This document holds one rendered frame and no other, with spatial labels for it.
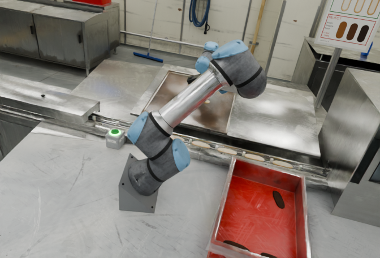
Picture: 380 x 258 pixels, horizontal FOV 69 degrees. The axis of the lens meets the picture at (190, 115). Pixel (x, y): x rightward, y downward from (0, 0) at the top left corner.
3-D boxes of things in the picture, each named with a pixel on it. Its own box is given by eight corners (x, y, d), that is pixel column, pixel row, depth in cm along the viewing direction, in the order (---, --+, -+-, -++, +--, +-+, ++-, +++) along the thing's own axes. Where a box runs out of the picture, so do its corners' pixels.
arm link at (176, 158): (167, 186, 106) (194, 170, 101) (142, 163, 102) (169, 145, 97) (171, 168, 116) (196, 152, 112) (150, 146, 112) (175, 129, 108)
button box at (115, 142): (104, 152, 140) (103, 134, 135) (112, 143, 147) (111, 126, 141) (119, 156, 139) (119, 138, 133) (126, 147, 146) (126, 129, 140)
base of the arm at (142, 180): (154, 202, 111) (172, 191, 107) (126, 185, 103) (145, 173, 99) (155, 172, 123) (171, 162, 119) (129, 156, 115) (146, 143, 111)
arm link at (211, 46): (201, 46, 137) (206, 39, 143) (199, 65, 144) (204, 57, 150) (216, 48, 135) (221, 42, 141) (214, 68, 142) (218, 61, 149)
